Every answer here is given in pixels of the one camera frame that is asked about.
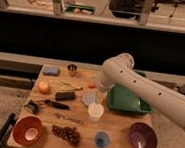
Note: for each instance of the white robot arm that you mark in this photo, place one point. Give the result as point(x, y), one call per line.
point(119, 69)

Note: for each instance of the small metal cup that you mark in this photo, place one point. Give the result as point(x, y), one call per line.
point(72, 69)

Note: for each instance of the white plastic cup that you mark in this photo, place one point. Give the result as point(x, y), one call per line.
point(95, 111)

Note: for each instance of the blue plastic cup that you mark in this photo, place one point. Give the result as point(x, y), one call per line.
point(101, 139)

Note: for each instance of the green plastic tray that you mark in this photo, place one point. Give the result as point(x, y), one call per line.
point(121, 99)

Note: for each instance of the black rectangular case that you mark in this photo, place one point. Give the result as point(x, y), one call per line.
point(59, 96)

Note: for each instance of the blue sponge block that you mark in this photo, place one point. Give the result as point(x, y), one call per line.
point(50, 71)

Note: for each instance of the orange round fruit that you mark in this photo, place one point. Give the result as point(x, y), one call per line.
point(43, 87)

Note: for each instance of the bunch of dark grapes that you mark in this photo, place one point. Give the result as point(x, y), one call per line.
point(69, 134)

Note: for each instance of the black binder clip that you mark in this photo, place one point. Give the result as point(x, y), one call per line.
point(31, 107)

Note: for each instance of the purple bowl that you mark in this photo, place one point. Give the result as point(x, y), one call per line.
point(142, 135)

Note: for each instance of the orange red bowl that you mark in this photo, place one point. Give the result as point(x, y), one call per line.
point(27, 131)

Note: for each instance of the wooden handled utensil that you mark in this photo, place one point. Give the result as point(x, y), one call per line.
point(69, 86)

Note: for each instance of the black handled tool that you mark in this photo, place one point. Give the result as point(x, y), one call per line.
point(56, 104)

